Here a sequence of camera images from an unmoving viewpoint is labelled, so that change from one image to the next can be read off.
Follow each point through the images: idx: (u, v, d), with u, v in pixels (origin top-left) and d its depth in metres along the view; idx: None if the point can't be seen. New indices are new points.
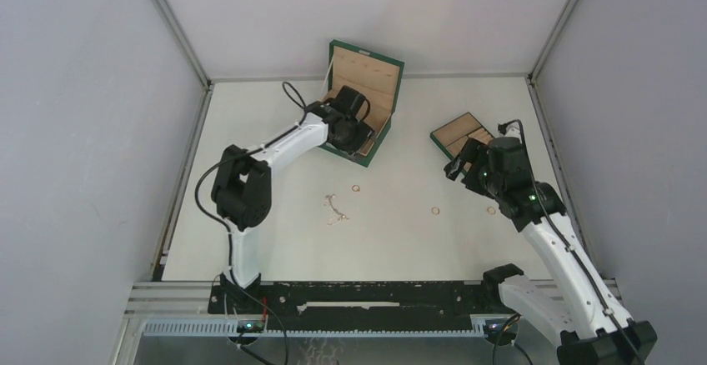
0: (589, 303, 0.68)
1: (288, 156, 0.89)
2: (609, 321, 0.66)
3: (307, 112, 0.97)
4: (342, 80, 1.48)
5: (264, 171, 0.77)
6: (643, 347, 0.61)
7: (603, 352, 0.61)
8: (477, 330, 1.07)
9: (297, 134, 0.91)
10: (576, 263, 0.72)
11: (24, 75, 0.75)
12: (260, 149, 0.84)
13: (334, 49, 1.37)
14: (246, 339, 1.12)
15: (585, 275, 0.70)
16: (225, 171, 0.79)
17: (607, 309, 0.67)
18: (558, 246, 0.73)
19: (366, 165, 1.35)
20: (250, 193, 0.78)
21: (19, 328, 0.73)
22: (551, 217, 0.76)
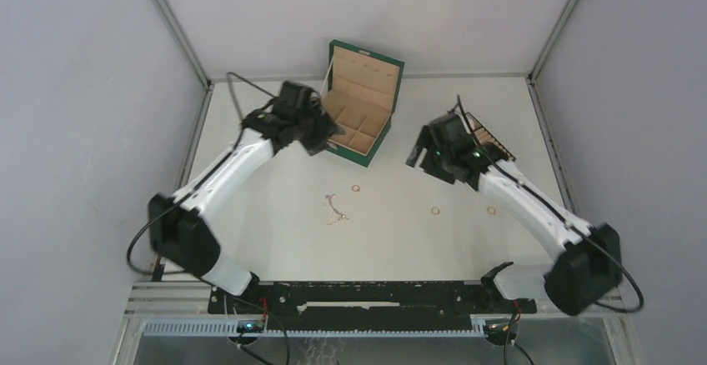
0: (551, 223, 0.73)
1: (228, 185, 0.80)
2: (574, 233, 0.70)
3: (243, 129, 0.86)
4: (343, 80, 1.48)
5: (198, 220, 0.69)
6: (609, 246, 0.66)
7: (576, 262, 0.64)
8: (477, 330, 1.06)
9: (230, 163, 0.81)
10: (529, 194, 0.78)
11: (24, 76, 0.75)
12: (189, 193, 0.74)
13: (334, 49, 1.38)
14: (246, 339, 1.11)
15: (540, 202, 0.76)
16: (156, 230, 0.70)
17: (567, 223, 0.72)
18: (509, 186, 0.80)
19: (366, 165, 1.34)
20: (188, 246, 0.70)
21: (18, 329, 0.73)
22: (498, 164, 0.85)
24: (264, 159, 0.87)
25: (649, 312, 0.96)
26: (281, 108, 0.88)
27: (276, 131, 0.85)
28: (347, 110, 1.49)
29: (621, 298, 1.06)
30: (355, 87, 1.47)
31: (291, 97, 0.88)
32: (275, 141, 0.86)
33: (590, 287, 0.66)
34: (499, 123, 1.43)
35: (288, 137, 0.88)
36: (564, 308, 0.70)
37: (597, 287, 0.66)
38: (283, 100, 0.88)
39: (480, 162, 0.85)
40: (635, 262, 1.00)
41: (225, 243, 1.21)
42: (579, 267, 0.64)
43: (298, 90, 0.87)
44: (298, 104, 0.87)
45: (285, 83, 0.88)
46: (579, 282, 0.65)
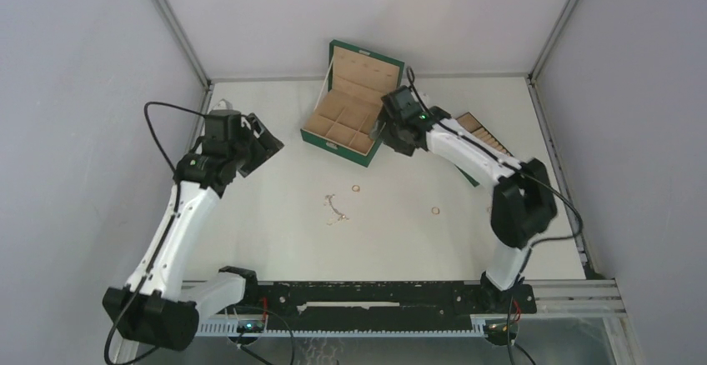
0: (487, 164, 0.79)
1: (183, 250, 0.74)
2: (506, 168, 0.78)
3: (179, 185, 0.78)
4: (343, 81, 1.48)
5: (162, 307, 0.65)
6: (534, 173, 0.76)
7: (508, 192, 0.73)
8: (477, 330, 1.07)
9: (177, 230, 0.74)
10: (468, 143, 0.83)
11: (25, 76, 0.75)
12: (143, 278, 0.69)
13: (334, 49, 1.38)
14: (246, 339, 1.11)
15: (476, 147, 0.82)
16: (124, 322, 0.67)
17: (499, 162, 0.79)
18: (451, 138, 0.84)
19: (366, 165, 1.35)
20: (159, 328, 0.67)
21: (18, 328, 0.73)
22: (442, 123, 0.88)
24: (213, 204, 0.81)
25: (649, 311, 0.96)
26: (213, 144, 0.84)
27: (215, 170, 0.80)
28: (348, 110, 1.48)
29: (621, 298, 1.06)
30: (356, 87, 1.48)
31: (220, 132, 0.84)
32: (216, 181, 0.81)
33: (528, 217, 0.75)
34: (499, 123, 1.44)
35: (228, 173, 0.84)
36: (512, 242, 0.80)
37: (534, 218, 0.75)
38: (211, 137, 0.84)
39: (425, 124, 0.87)
40: (635, 262, 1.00)
41: (225, 243, 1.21)
42: (512, 197, 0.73)
43: (226, 121, 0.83)
44: (228, 136, 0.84)
45: (208, 117, 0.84)
46: (515, 212, 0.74)
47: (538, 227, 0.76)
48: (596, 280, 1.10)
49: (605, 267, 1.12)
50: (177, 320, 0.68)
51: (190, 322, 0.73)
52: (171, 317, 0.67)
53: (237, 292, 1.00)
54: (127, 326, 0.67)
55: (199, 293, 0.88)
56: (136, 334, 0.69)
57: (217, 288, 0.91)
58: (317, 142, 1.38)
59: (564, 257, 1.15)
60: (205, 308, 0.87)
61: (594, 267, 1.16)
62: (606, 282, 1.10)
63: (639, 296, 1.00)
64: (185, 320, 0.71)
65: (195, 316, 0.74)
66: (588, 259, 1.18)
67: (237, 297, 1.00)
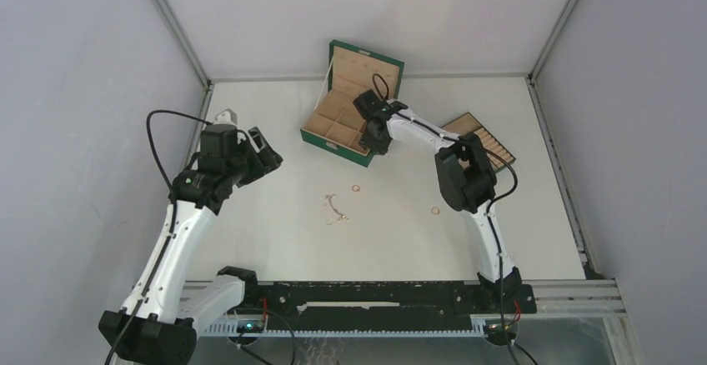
0: (432, 140, 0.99)
1: (178, 272, 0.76)
2: (447, 142, 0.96)
3: (175, 202, 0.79)
4: (344, 81, 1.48)
5: (159, 328, 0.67)
6: (474, 142, 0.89)
7: (447, 160, 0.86)
8: (477, 330, 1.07)
9: (172, 252, 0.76)
10: (418, 126, 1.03)
11: (25, 76, 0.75)
12: (139, 301, 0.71)
13: (334, 49, 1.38)
14: (246, 339, 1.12)
15: (424, 127, 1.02)
16: (121, 345, 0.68)
17: (442, 136, 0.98)
18: (405, 123, 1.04)
19: (365, 165, 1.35)
20: (156, 350, 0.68)
21: (19, 328, 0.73)
22: (401, 112, 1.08)
24: (210, 222, 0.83)
25: (649, 311, 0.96)
26: (208, 161, 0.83)
27: (210, 189, 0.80)
28: (348, 111, 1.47)
29: (621, 298, 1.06)
30: (357, 87, 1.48)
31: (215, 147, 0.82)
32: (212, 199, 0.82)
33: (468, 183, 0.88)
34: (499, 123, 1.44)
35: (223, 190, 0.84)
36: (458, 207, 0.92)
37: (473, 184, 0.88)
38: (207, 152, 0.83)
39: (385, 115, 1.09)
40: (634, 262, 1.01)
41: (225, 243, 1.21)
42: (451, 162, 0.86)
43: (221, 138, 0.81)
44: (224, 152, 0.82)
45: (203, 133, 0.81)
46: (454, 177, 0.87)
47: (478, 192, 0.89)
48: (596, 280, 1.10)
49: (605, 267, 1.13)
50: (173, 341, 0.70)
51: (188, 342, 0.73)
52: (167, 339, 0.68)
53: (237, 295, 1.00)
54: (125, 348, 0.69)
55: (202, 302, 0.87)
56: (132, 355, 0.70)
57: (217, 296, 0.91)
58: (318, 142, 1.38)
59: (565, 257, 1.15)
60: (205, 317, 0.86)
61: (594, 267, 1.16)
62: (606, 282, 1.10)
63: (639, 296, 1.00)
64: (183, 341, 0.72)
65: (193, 338, 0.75)
66: (589, 259, 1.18)
67: (237, 298, 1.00)
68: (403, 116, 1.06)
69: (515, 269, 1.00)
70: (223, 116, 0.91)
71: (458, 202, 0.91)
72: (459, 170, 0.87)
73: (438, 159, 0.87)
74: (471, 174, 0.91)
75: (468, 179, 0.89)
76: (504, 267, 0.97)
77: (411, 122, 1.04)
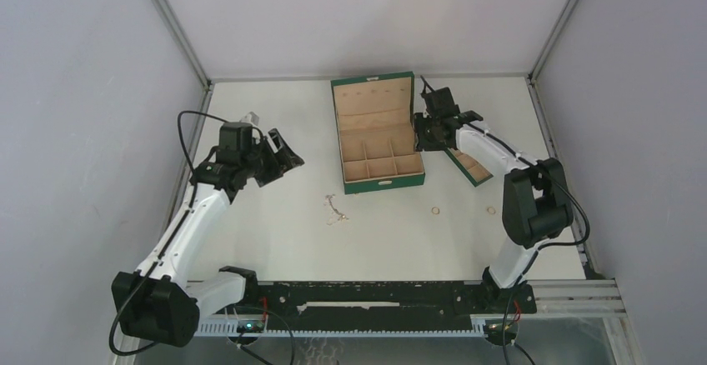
0: (505, 158, 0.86)
1: (194, 242, 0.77)
2: (522, 162, 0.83)
3: (195, 185, 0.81)
4: (352, 118, 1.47)
5: (171, 291, 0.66)
6: (553, 172, 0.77)
7: (519, 185, 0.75)
8: (477, 330, 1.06)
9: (188, 224, 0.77)
10: (493, 142, 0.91)
11: (25, 77, 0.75)
12: (154, 263, 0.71)
13: (335, 89, 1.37)
14: (246, 339, 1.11)
15: (499, 145, 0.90)
16: (128, 308, 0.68)
17: (517, 156, 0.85)
18: (477, 136, 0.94)
19: (420, 182, 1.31)
20: (166, 313, 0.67)
21: (20, 326, 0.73)
22: (473, 124, 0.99)
24: (225, 208, 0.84)
25: (649, 312, 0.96)
26: (226, 153, 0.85)
27: (228, 177, 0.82)
28: (368, 143, 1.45)
29: (621, 298, 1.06)
30: (367, 118, 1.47)
31: (233, 141, 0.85)
32: (229, 187, 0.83)
33: (539, 215, 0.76)
34: (499, 123, 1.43)
35: (240, 181, 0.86)
36: (518, 241, 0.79)
37: (543, 218, 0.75)
38: (224, 146, 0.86)
39: (456, 122, 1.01)
40: (635, 262, 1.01)
41: (225, 243, 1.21)
42: (522, 187, 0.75)
43: (238, 132, 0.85)
44: (241, 146, 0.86)
45: (222, 128, 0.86)
46: (522, 205, 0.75)
47: (545, 229, 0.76)
48: (596, 281, 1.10)
49: (605, 267, 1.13)
50: (182, 309, 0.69)
51: (191, 318, 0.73)
52: (177, 305, 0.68)
53: (238, 293, 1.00)
54: (132, 316, 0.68)
55: (201, 290, 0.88)
56: (137, 327, 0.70)
57: (218, 289, 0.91)
58: (365, 187, 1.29)
59: (564, 257, 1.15)
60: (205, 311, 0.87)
61: (594, 267, 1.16)
62: (606, 282, 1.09)
63: (639, 296, 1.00)
64: (188, 314, 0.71)
65: (196, 315, 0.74)
66: (588, 259, 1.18)
67: (237, 297, 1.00)
68: (477, 127, 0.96)
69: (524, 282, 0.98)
70: (247, 119, 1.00)
71: (516, 234, 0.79)
72: (529, 197, 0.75)
73: (508, 180, 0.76)
74: (544, 207, 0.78)
75: (539, 210, 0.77)
76: (518, 278, 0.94)
77: (484, 136, 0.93)
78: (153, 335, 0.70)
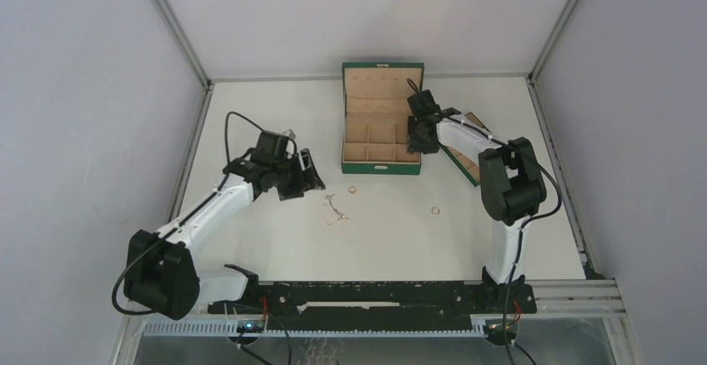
0: (478, 140, 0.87)
1: (213, 221, 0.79)
2: (494, 144, 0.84)
3: (227, 172, 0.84)
4: (360, 102, 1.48)
5: (181, 256, 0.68)
6: (522, 147, 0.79)
7: (491, 162, 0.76)
8: (477, 330, 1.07)
9: (213, 204, 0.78)
10: (467, 127, 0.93)
11: (24, 75, 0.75)
12: (173, 228, 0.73)
13: (347, 72, 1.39)
14: (246, 339, 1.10)
15: (473, 130, 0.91)
16: (137, 268, 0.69)
17: (490, 137, 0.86)
18: (453, 126, 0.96)
19: (417, 173, 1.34)
20: (170, 280, 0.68)
21: (19, 326, 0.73)
22: (450, 117, 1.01)
24: (243, 203, 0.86)
25: (649, 311, 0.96)
26: (260, 157, 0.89)
27: (258, 177, 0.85)
28: (373, 127, 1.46)
29: (621, 298, 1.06)
30: (376, 103, 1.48)
31: (269, 147, 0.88)
32: (256, 187, 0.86)
33: (513, 191, 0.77)
34: (499, 123, 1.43)
35: (266, 185, 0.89)
36: (496, 218, 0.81)
37: (518, 194, 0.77)
38: (261, 149, 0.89)
39: (436, 117, 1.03)
40: (634, 262, 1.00)
41: (225, 243, 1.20)
42: (495, 164, 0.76)
43: (276, 140, 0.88)
44: (276, 153, 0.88)
45: (263, 132, 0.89)
46: (497, 182, 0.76)
47: (522, 205, 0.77)
48: (596, 280, 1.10)
49: (605, 267, 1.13)
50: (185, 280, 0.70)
51: (189, 294, 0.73)
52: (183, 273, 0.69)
53: (237, 291, 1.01)
54: (138, 277, 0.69)
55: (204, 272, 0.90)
56: (137, 290, 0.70)
57: (220, 277, 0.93)
58: (362, 169, 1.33)
59: (564, 257, 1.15)
60: (204, 292, 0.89)
61: (594, 266, 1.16)
62: (606, 282, 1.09)
63: (639, 296, 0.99)
64: (188, 287, 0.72)
65: (193, 292, 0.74)
66: (589, 259, 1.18)
67: (236, 295, 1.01)
68: (451, 118, 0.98)
69: (523, 277, 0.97)
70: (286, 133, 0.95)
71: (496, 212, 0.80)
72: (503, 174, 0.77)
73: (482, 158, 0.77)
74: (518, 183, 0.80)
75: (513, 187, 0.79)
76: (513, 273, 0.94)
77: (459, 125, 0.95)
78: (149, 302, 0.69)
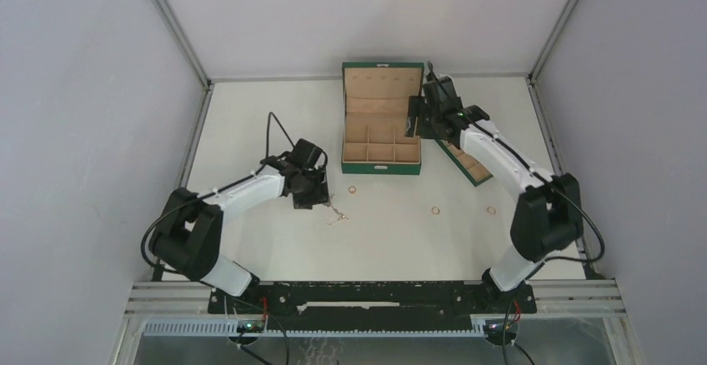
0: (518, 171, 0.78)
1: (245, 199, 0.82)
2: (537, 179, 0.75)
3: (263, 165, 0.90)
4: (360, 102, 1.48)
5: (214, 214, 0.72)
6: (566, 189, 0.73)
7: (534, 203, 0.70)
8: (477, 330, 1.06)
9: (248, 183, 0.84)
10: (502, 147, 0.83)
11: (23, 74, 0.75)
12: (212, 192, 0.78)
13: (347, 72, 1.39)
14: (246, 339, 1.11)
15: (510, 153, 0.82)
16: (170, 221, 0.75)
17: (530, 171, 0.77)
18: (483, 140, 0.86)
19: (417, 173, 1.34)
20: (195, 241, 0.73)
21: (19, 325, 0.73)
22: (478, 122, 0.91)
24: (271, 194, 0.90)
25: (650, 311, 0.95)
26: (295, 161, 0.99)
27: (292, 175, 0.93)
28: (373, 127, 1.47)
29: (621, 298, 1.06)
30: (375, 103, 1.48)
31: (305, 156, 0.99)
32: (286, 186, 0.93)
33: (549, 231, 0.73)
34: (499, 123, 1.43)
35: (296, 185, 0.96)
36: (526, 253, 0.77)
37: (553, 233, 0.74)
38: (296, 154, 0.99)
39: (463, 122, 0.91)
40: (634, 263, 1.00)
41: (224, 244, 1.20)
42: (538, 207, 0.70)
43: (312, 150, 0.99)
44: (308, 162, 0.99)
45: (302, 141, 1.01)
46: (536, 224, 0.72)
47: (555, 244, 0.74)
48: (596, 280, 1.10)
49: (605, 267, 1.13)
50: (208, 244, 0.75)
51: (208, 258, 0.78)
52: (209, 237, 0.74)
53: (239, 287, 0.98)
54: (170, 226, 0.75)
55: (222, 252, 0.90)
56: (163, 242, 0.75)
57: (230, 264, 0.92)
58: (362, 169, 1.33)
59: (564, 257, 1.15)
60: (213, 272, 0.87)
61: (594, 266, 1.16)
62: (607, 282, 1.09)
63: (639, 296, 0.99)
64: (209, 252, 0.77)
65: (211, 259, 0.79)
66: (589, 259, 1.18)
67: (236, 292, 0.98)
68: (484, 131, 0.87)
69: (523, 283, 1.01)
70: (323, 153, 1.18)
71: (527, 248, 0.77)
72: (544, 217, 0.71)
73: (523, 199, 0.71)
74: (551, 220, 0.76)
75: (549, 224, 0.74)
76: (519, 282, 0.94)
77: (493, 141, 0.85)
78: (171, 257, 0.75)
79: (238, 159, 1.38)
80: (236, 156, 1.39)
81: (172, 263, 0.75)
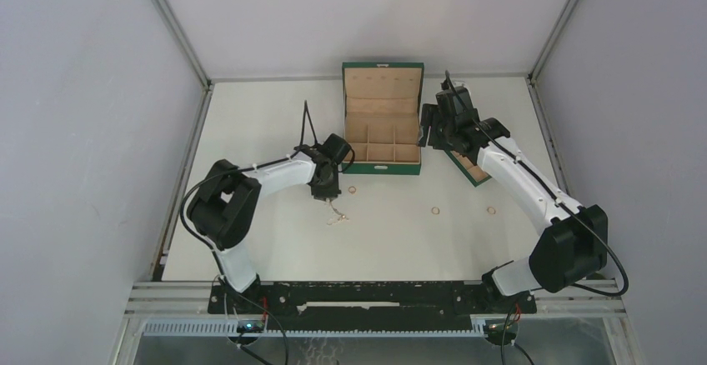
0: (542, 199, 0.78)
1: (280, 177, 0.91)
2: (563, 211, 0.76)
3: (297, 152, 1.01)
4: (359, 102, 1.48)
5: (253, 186, 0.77)
6: (593, 223, 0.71)
7: (561, 238, 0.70)
8: (477, 330, 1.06)
9: (284, 163, 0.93)
10: (525, 171, 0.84)
11: (23, 75, 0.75)
12: (252, 168, 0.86)
13: (347, 72, 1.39)
14: (246, 339, 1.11)
15: (534, 179, 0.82)
16: (211, 187, 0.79)
17: (557, 201, 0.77)
18: (505, 161, 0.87)
19: (417, 173, 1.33)
20: (233, 207, 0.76)
21: (18, 325, 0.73)
22: (498, 140, 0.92)
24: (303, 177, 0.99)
25: (649, 311, 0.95)
26: (326, 152, 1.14)
27: (320, 165, 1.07)
28: (373, 127, 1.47)
29: (622, 298, 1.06)
30: (376, 103, 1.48)
31: (336, 149, 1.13)
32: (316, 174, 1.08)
33: (574, 264, 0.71)
34: None
35: (326, 173, 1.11)
36: (548, 284, 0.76)
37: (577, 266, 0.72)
38: (328, 146, 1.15)
39: (480, 137, 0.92)
40: (634, 263, 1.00)
41: None
42: (564, 242, 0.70)
43: (344, 145, 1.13)
44: (338, 156, 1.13)
45: (334, 135, 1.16)
46: (561, 258, 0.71)
47: (579, 276, 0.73)
48: (596, 280, 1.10)
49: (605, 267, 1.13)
50: (243, 213, 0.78)
51: (240, 230, 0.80)
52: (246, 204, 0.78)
53: (244, 282, 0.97)
54: (211, 191, 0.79)
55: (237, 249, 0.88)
56: (201, 209, 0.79)
57: (238, 263, 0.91)
58: (362, 169, 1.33)
59: None
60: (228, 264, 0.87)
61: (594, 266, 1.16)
62: (607, 282, 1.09)
63: (639, 296, 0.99)
64: (243, 223, 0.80)
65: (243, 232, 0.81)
66: None
67: (237, 286, 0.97)
68: (506, 151, 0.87)
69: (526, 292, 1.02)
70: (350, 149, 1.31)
71: (549, 280, 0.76)
72: (570, 252, 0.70)
73: (549, 234, 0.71)
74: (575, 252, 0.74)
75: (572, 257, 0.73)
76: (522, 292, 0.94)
77: (515, 162, 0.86)
78: (206, 226, 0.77)
79: (238, 159, 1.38)
80: (236, 156, 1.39)
81: (207, 231, 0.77)
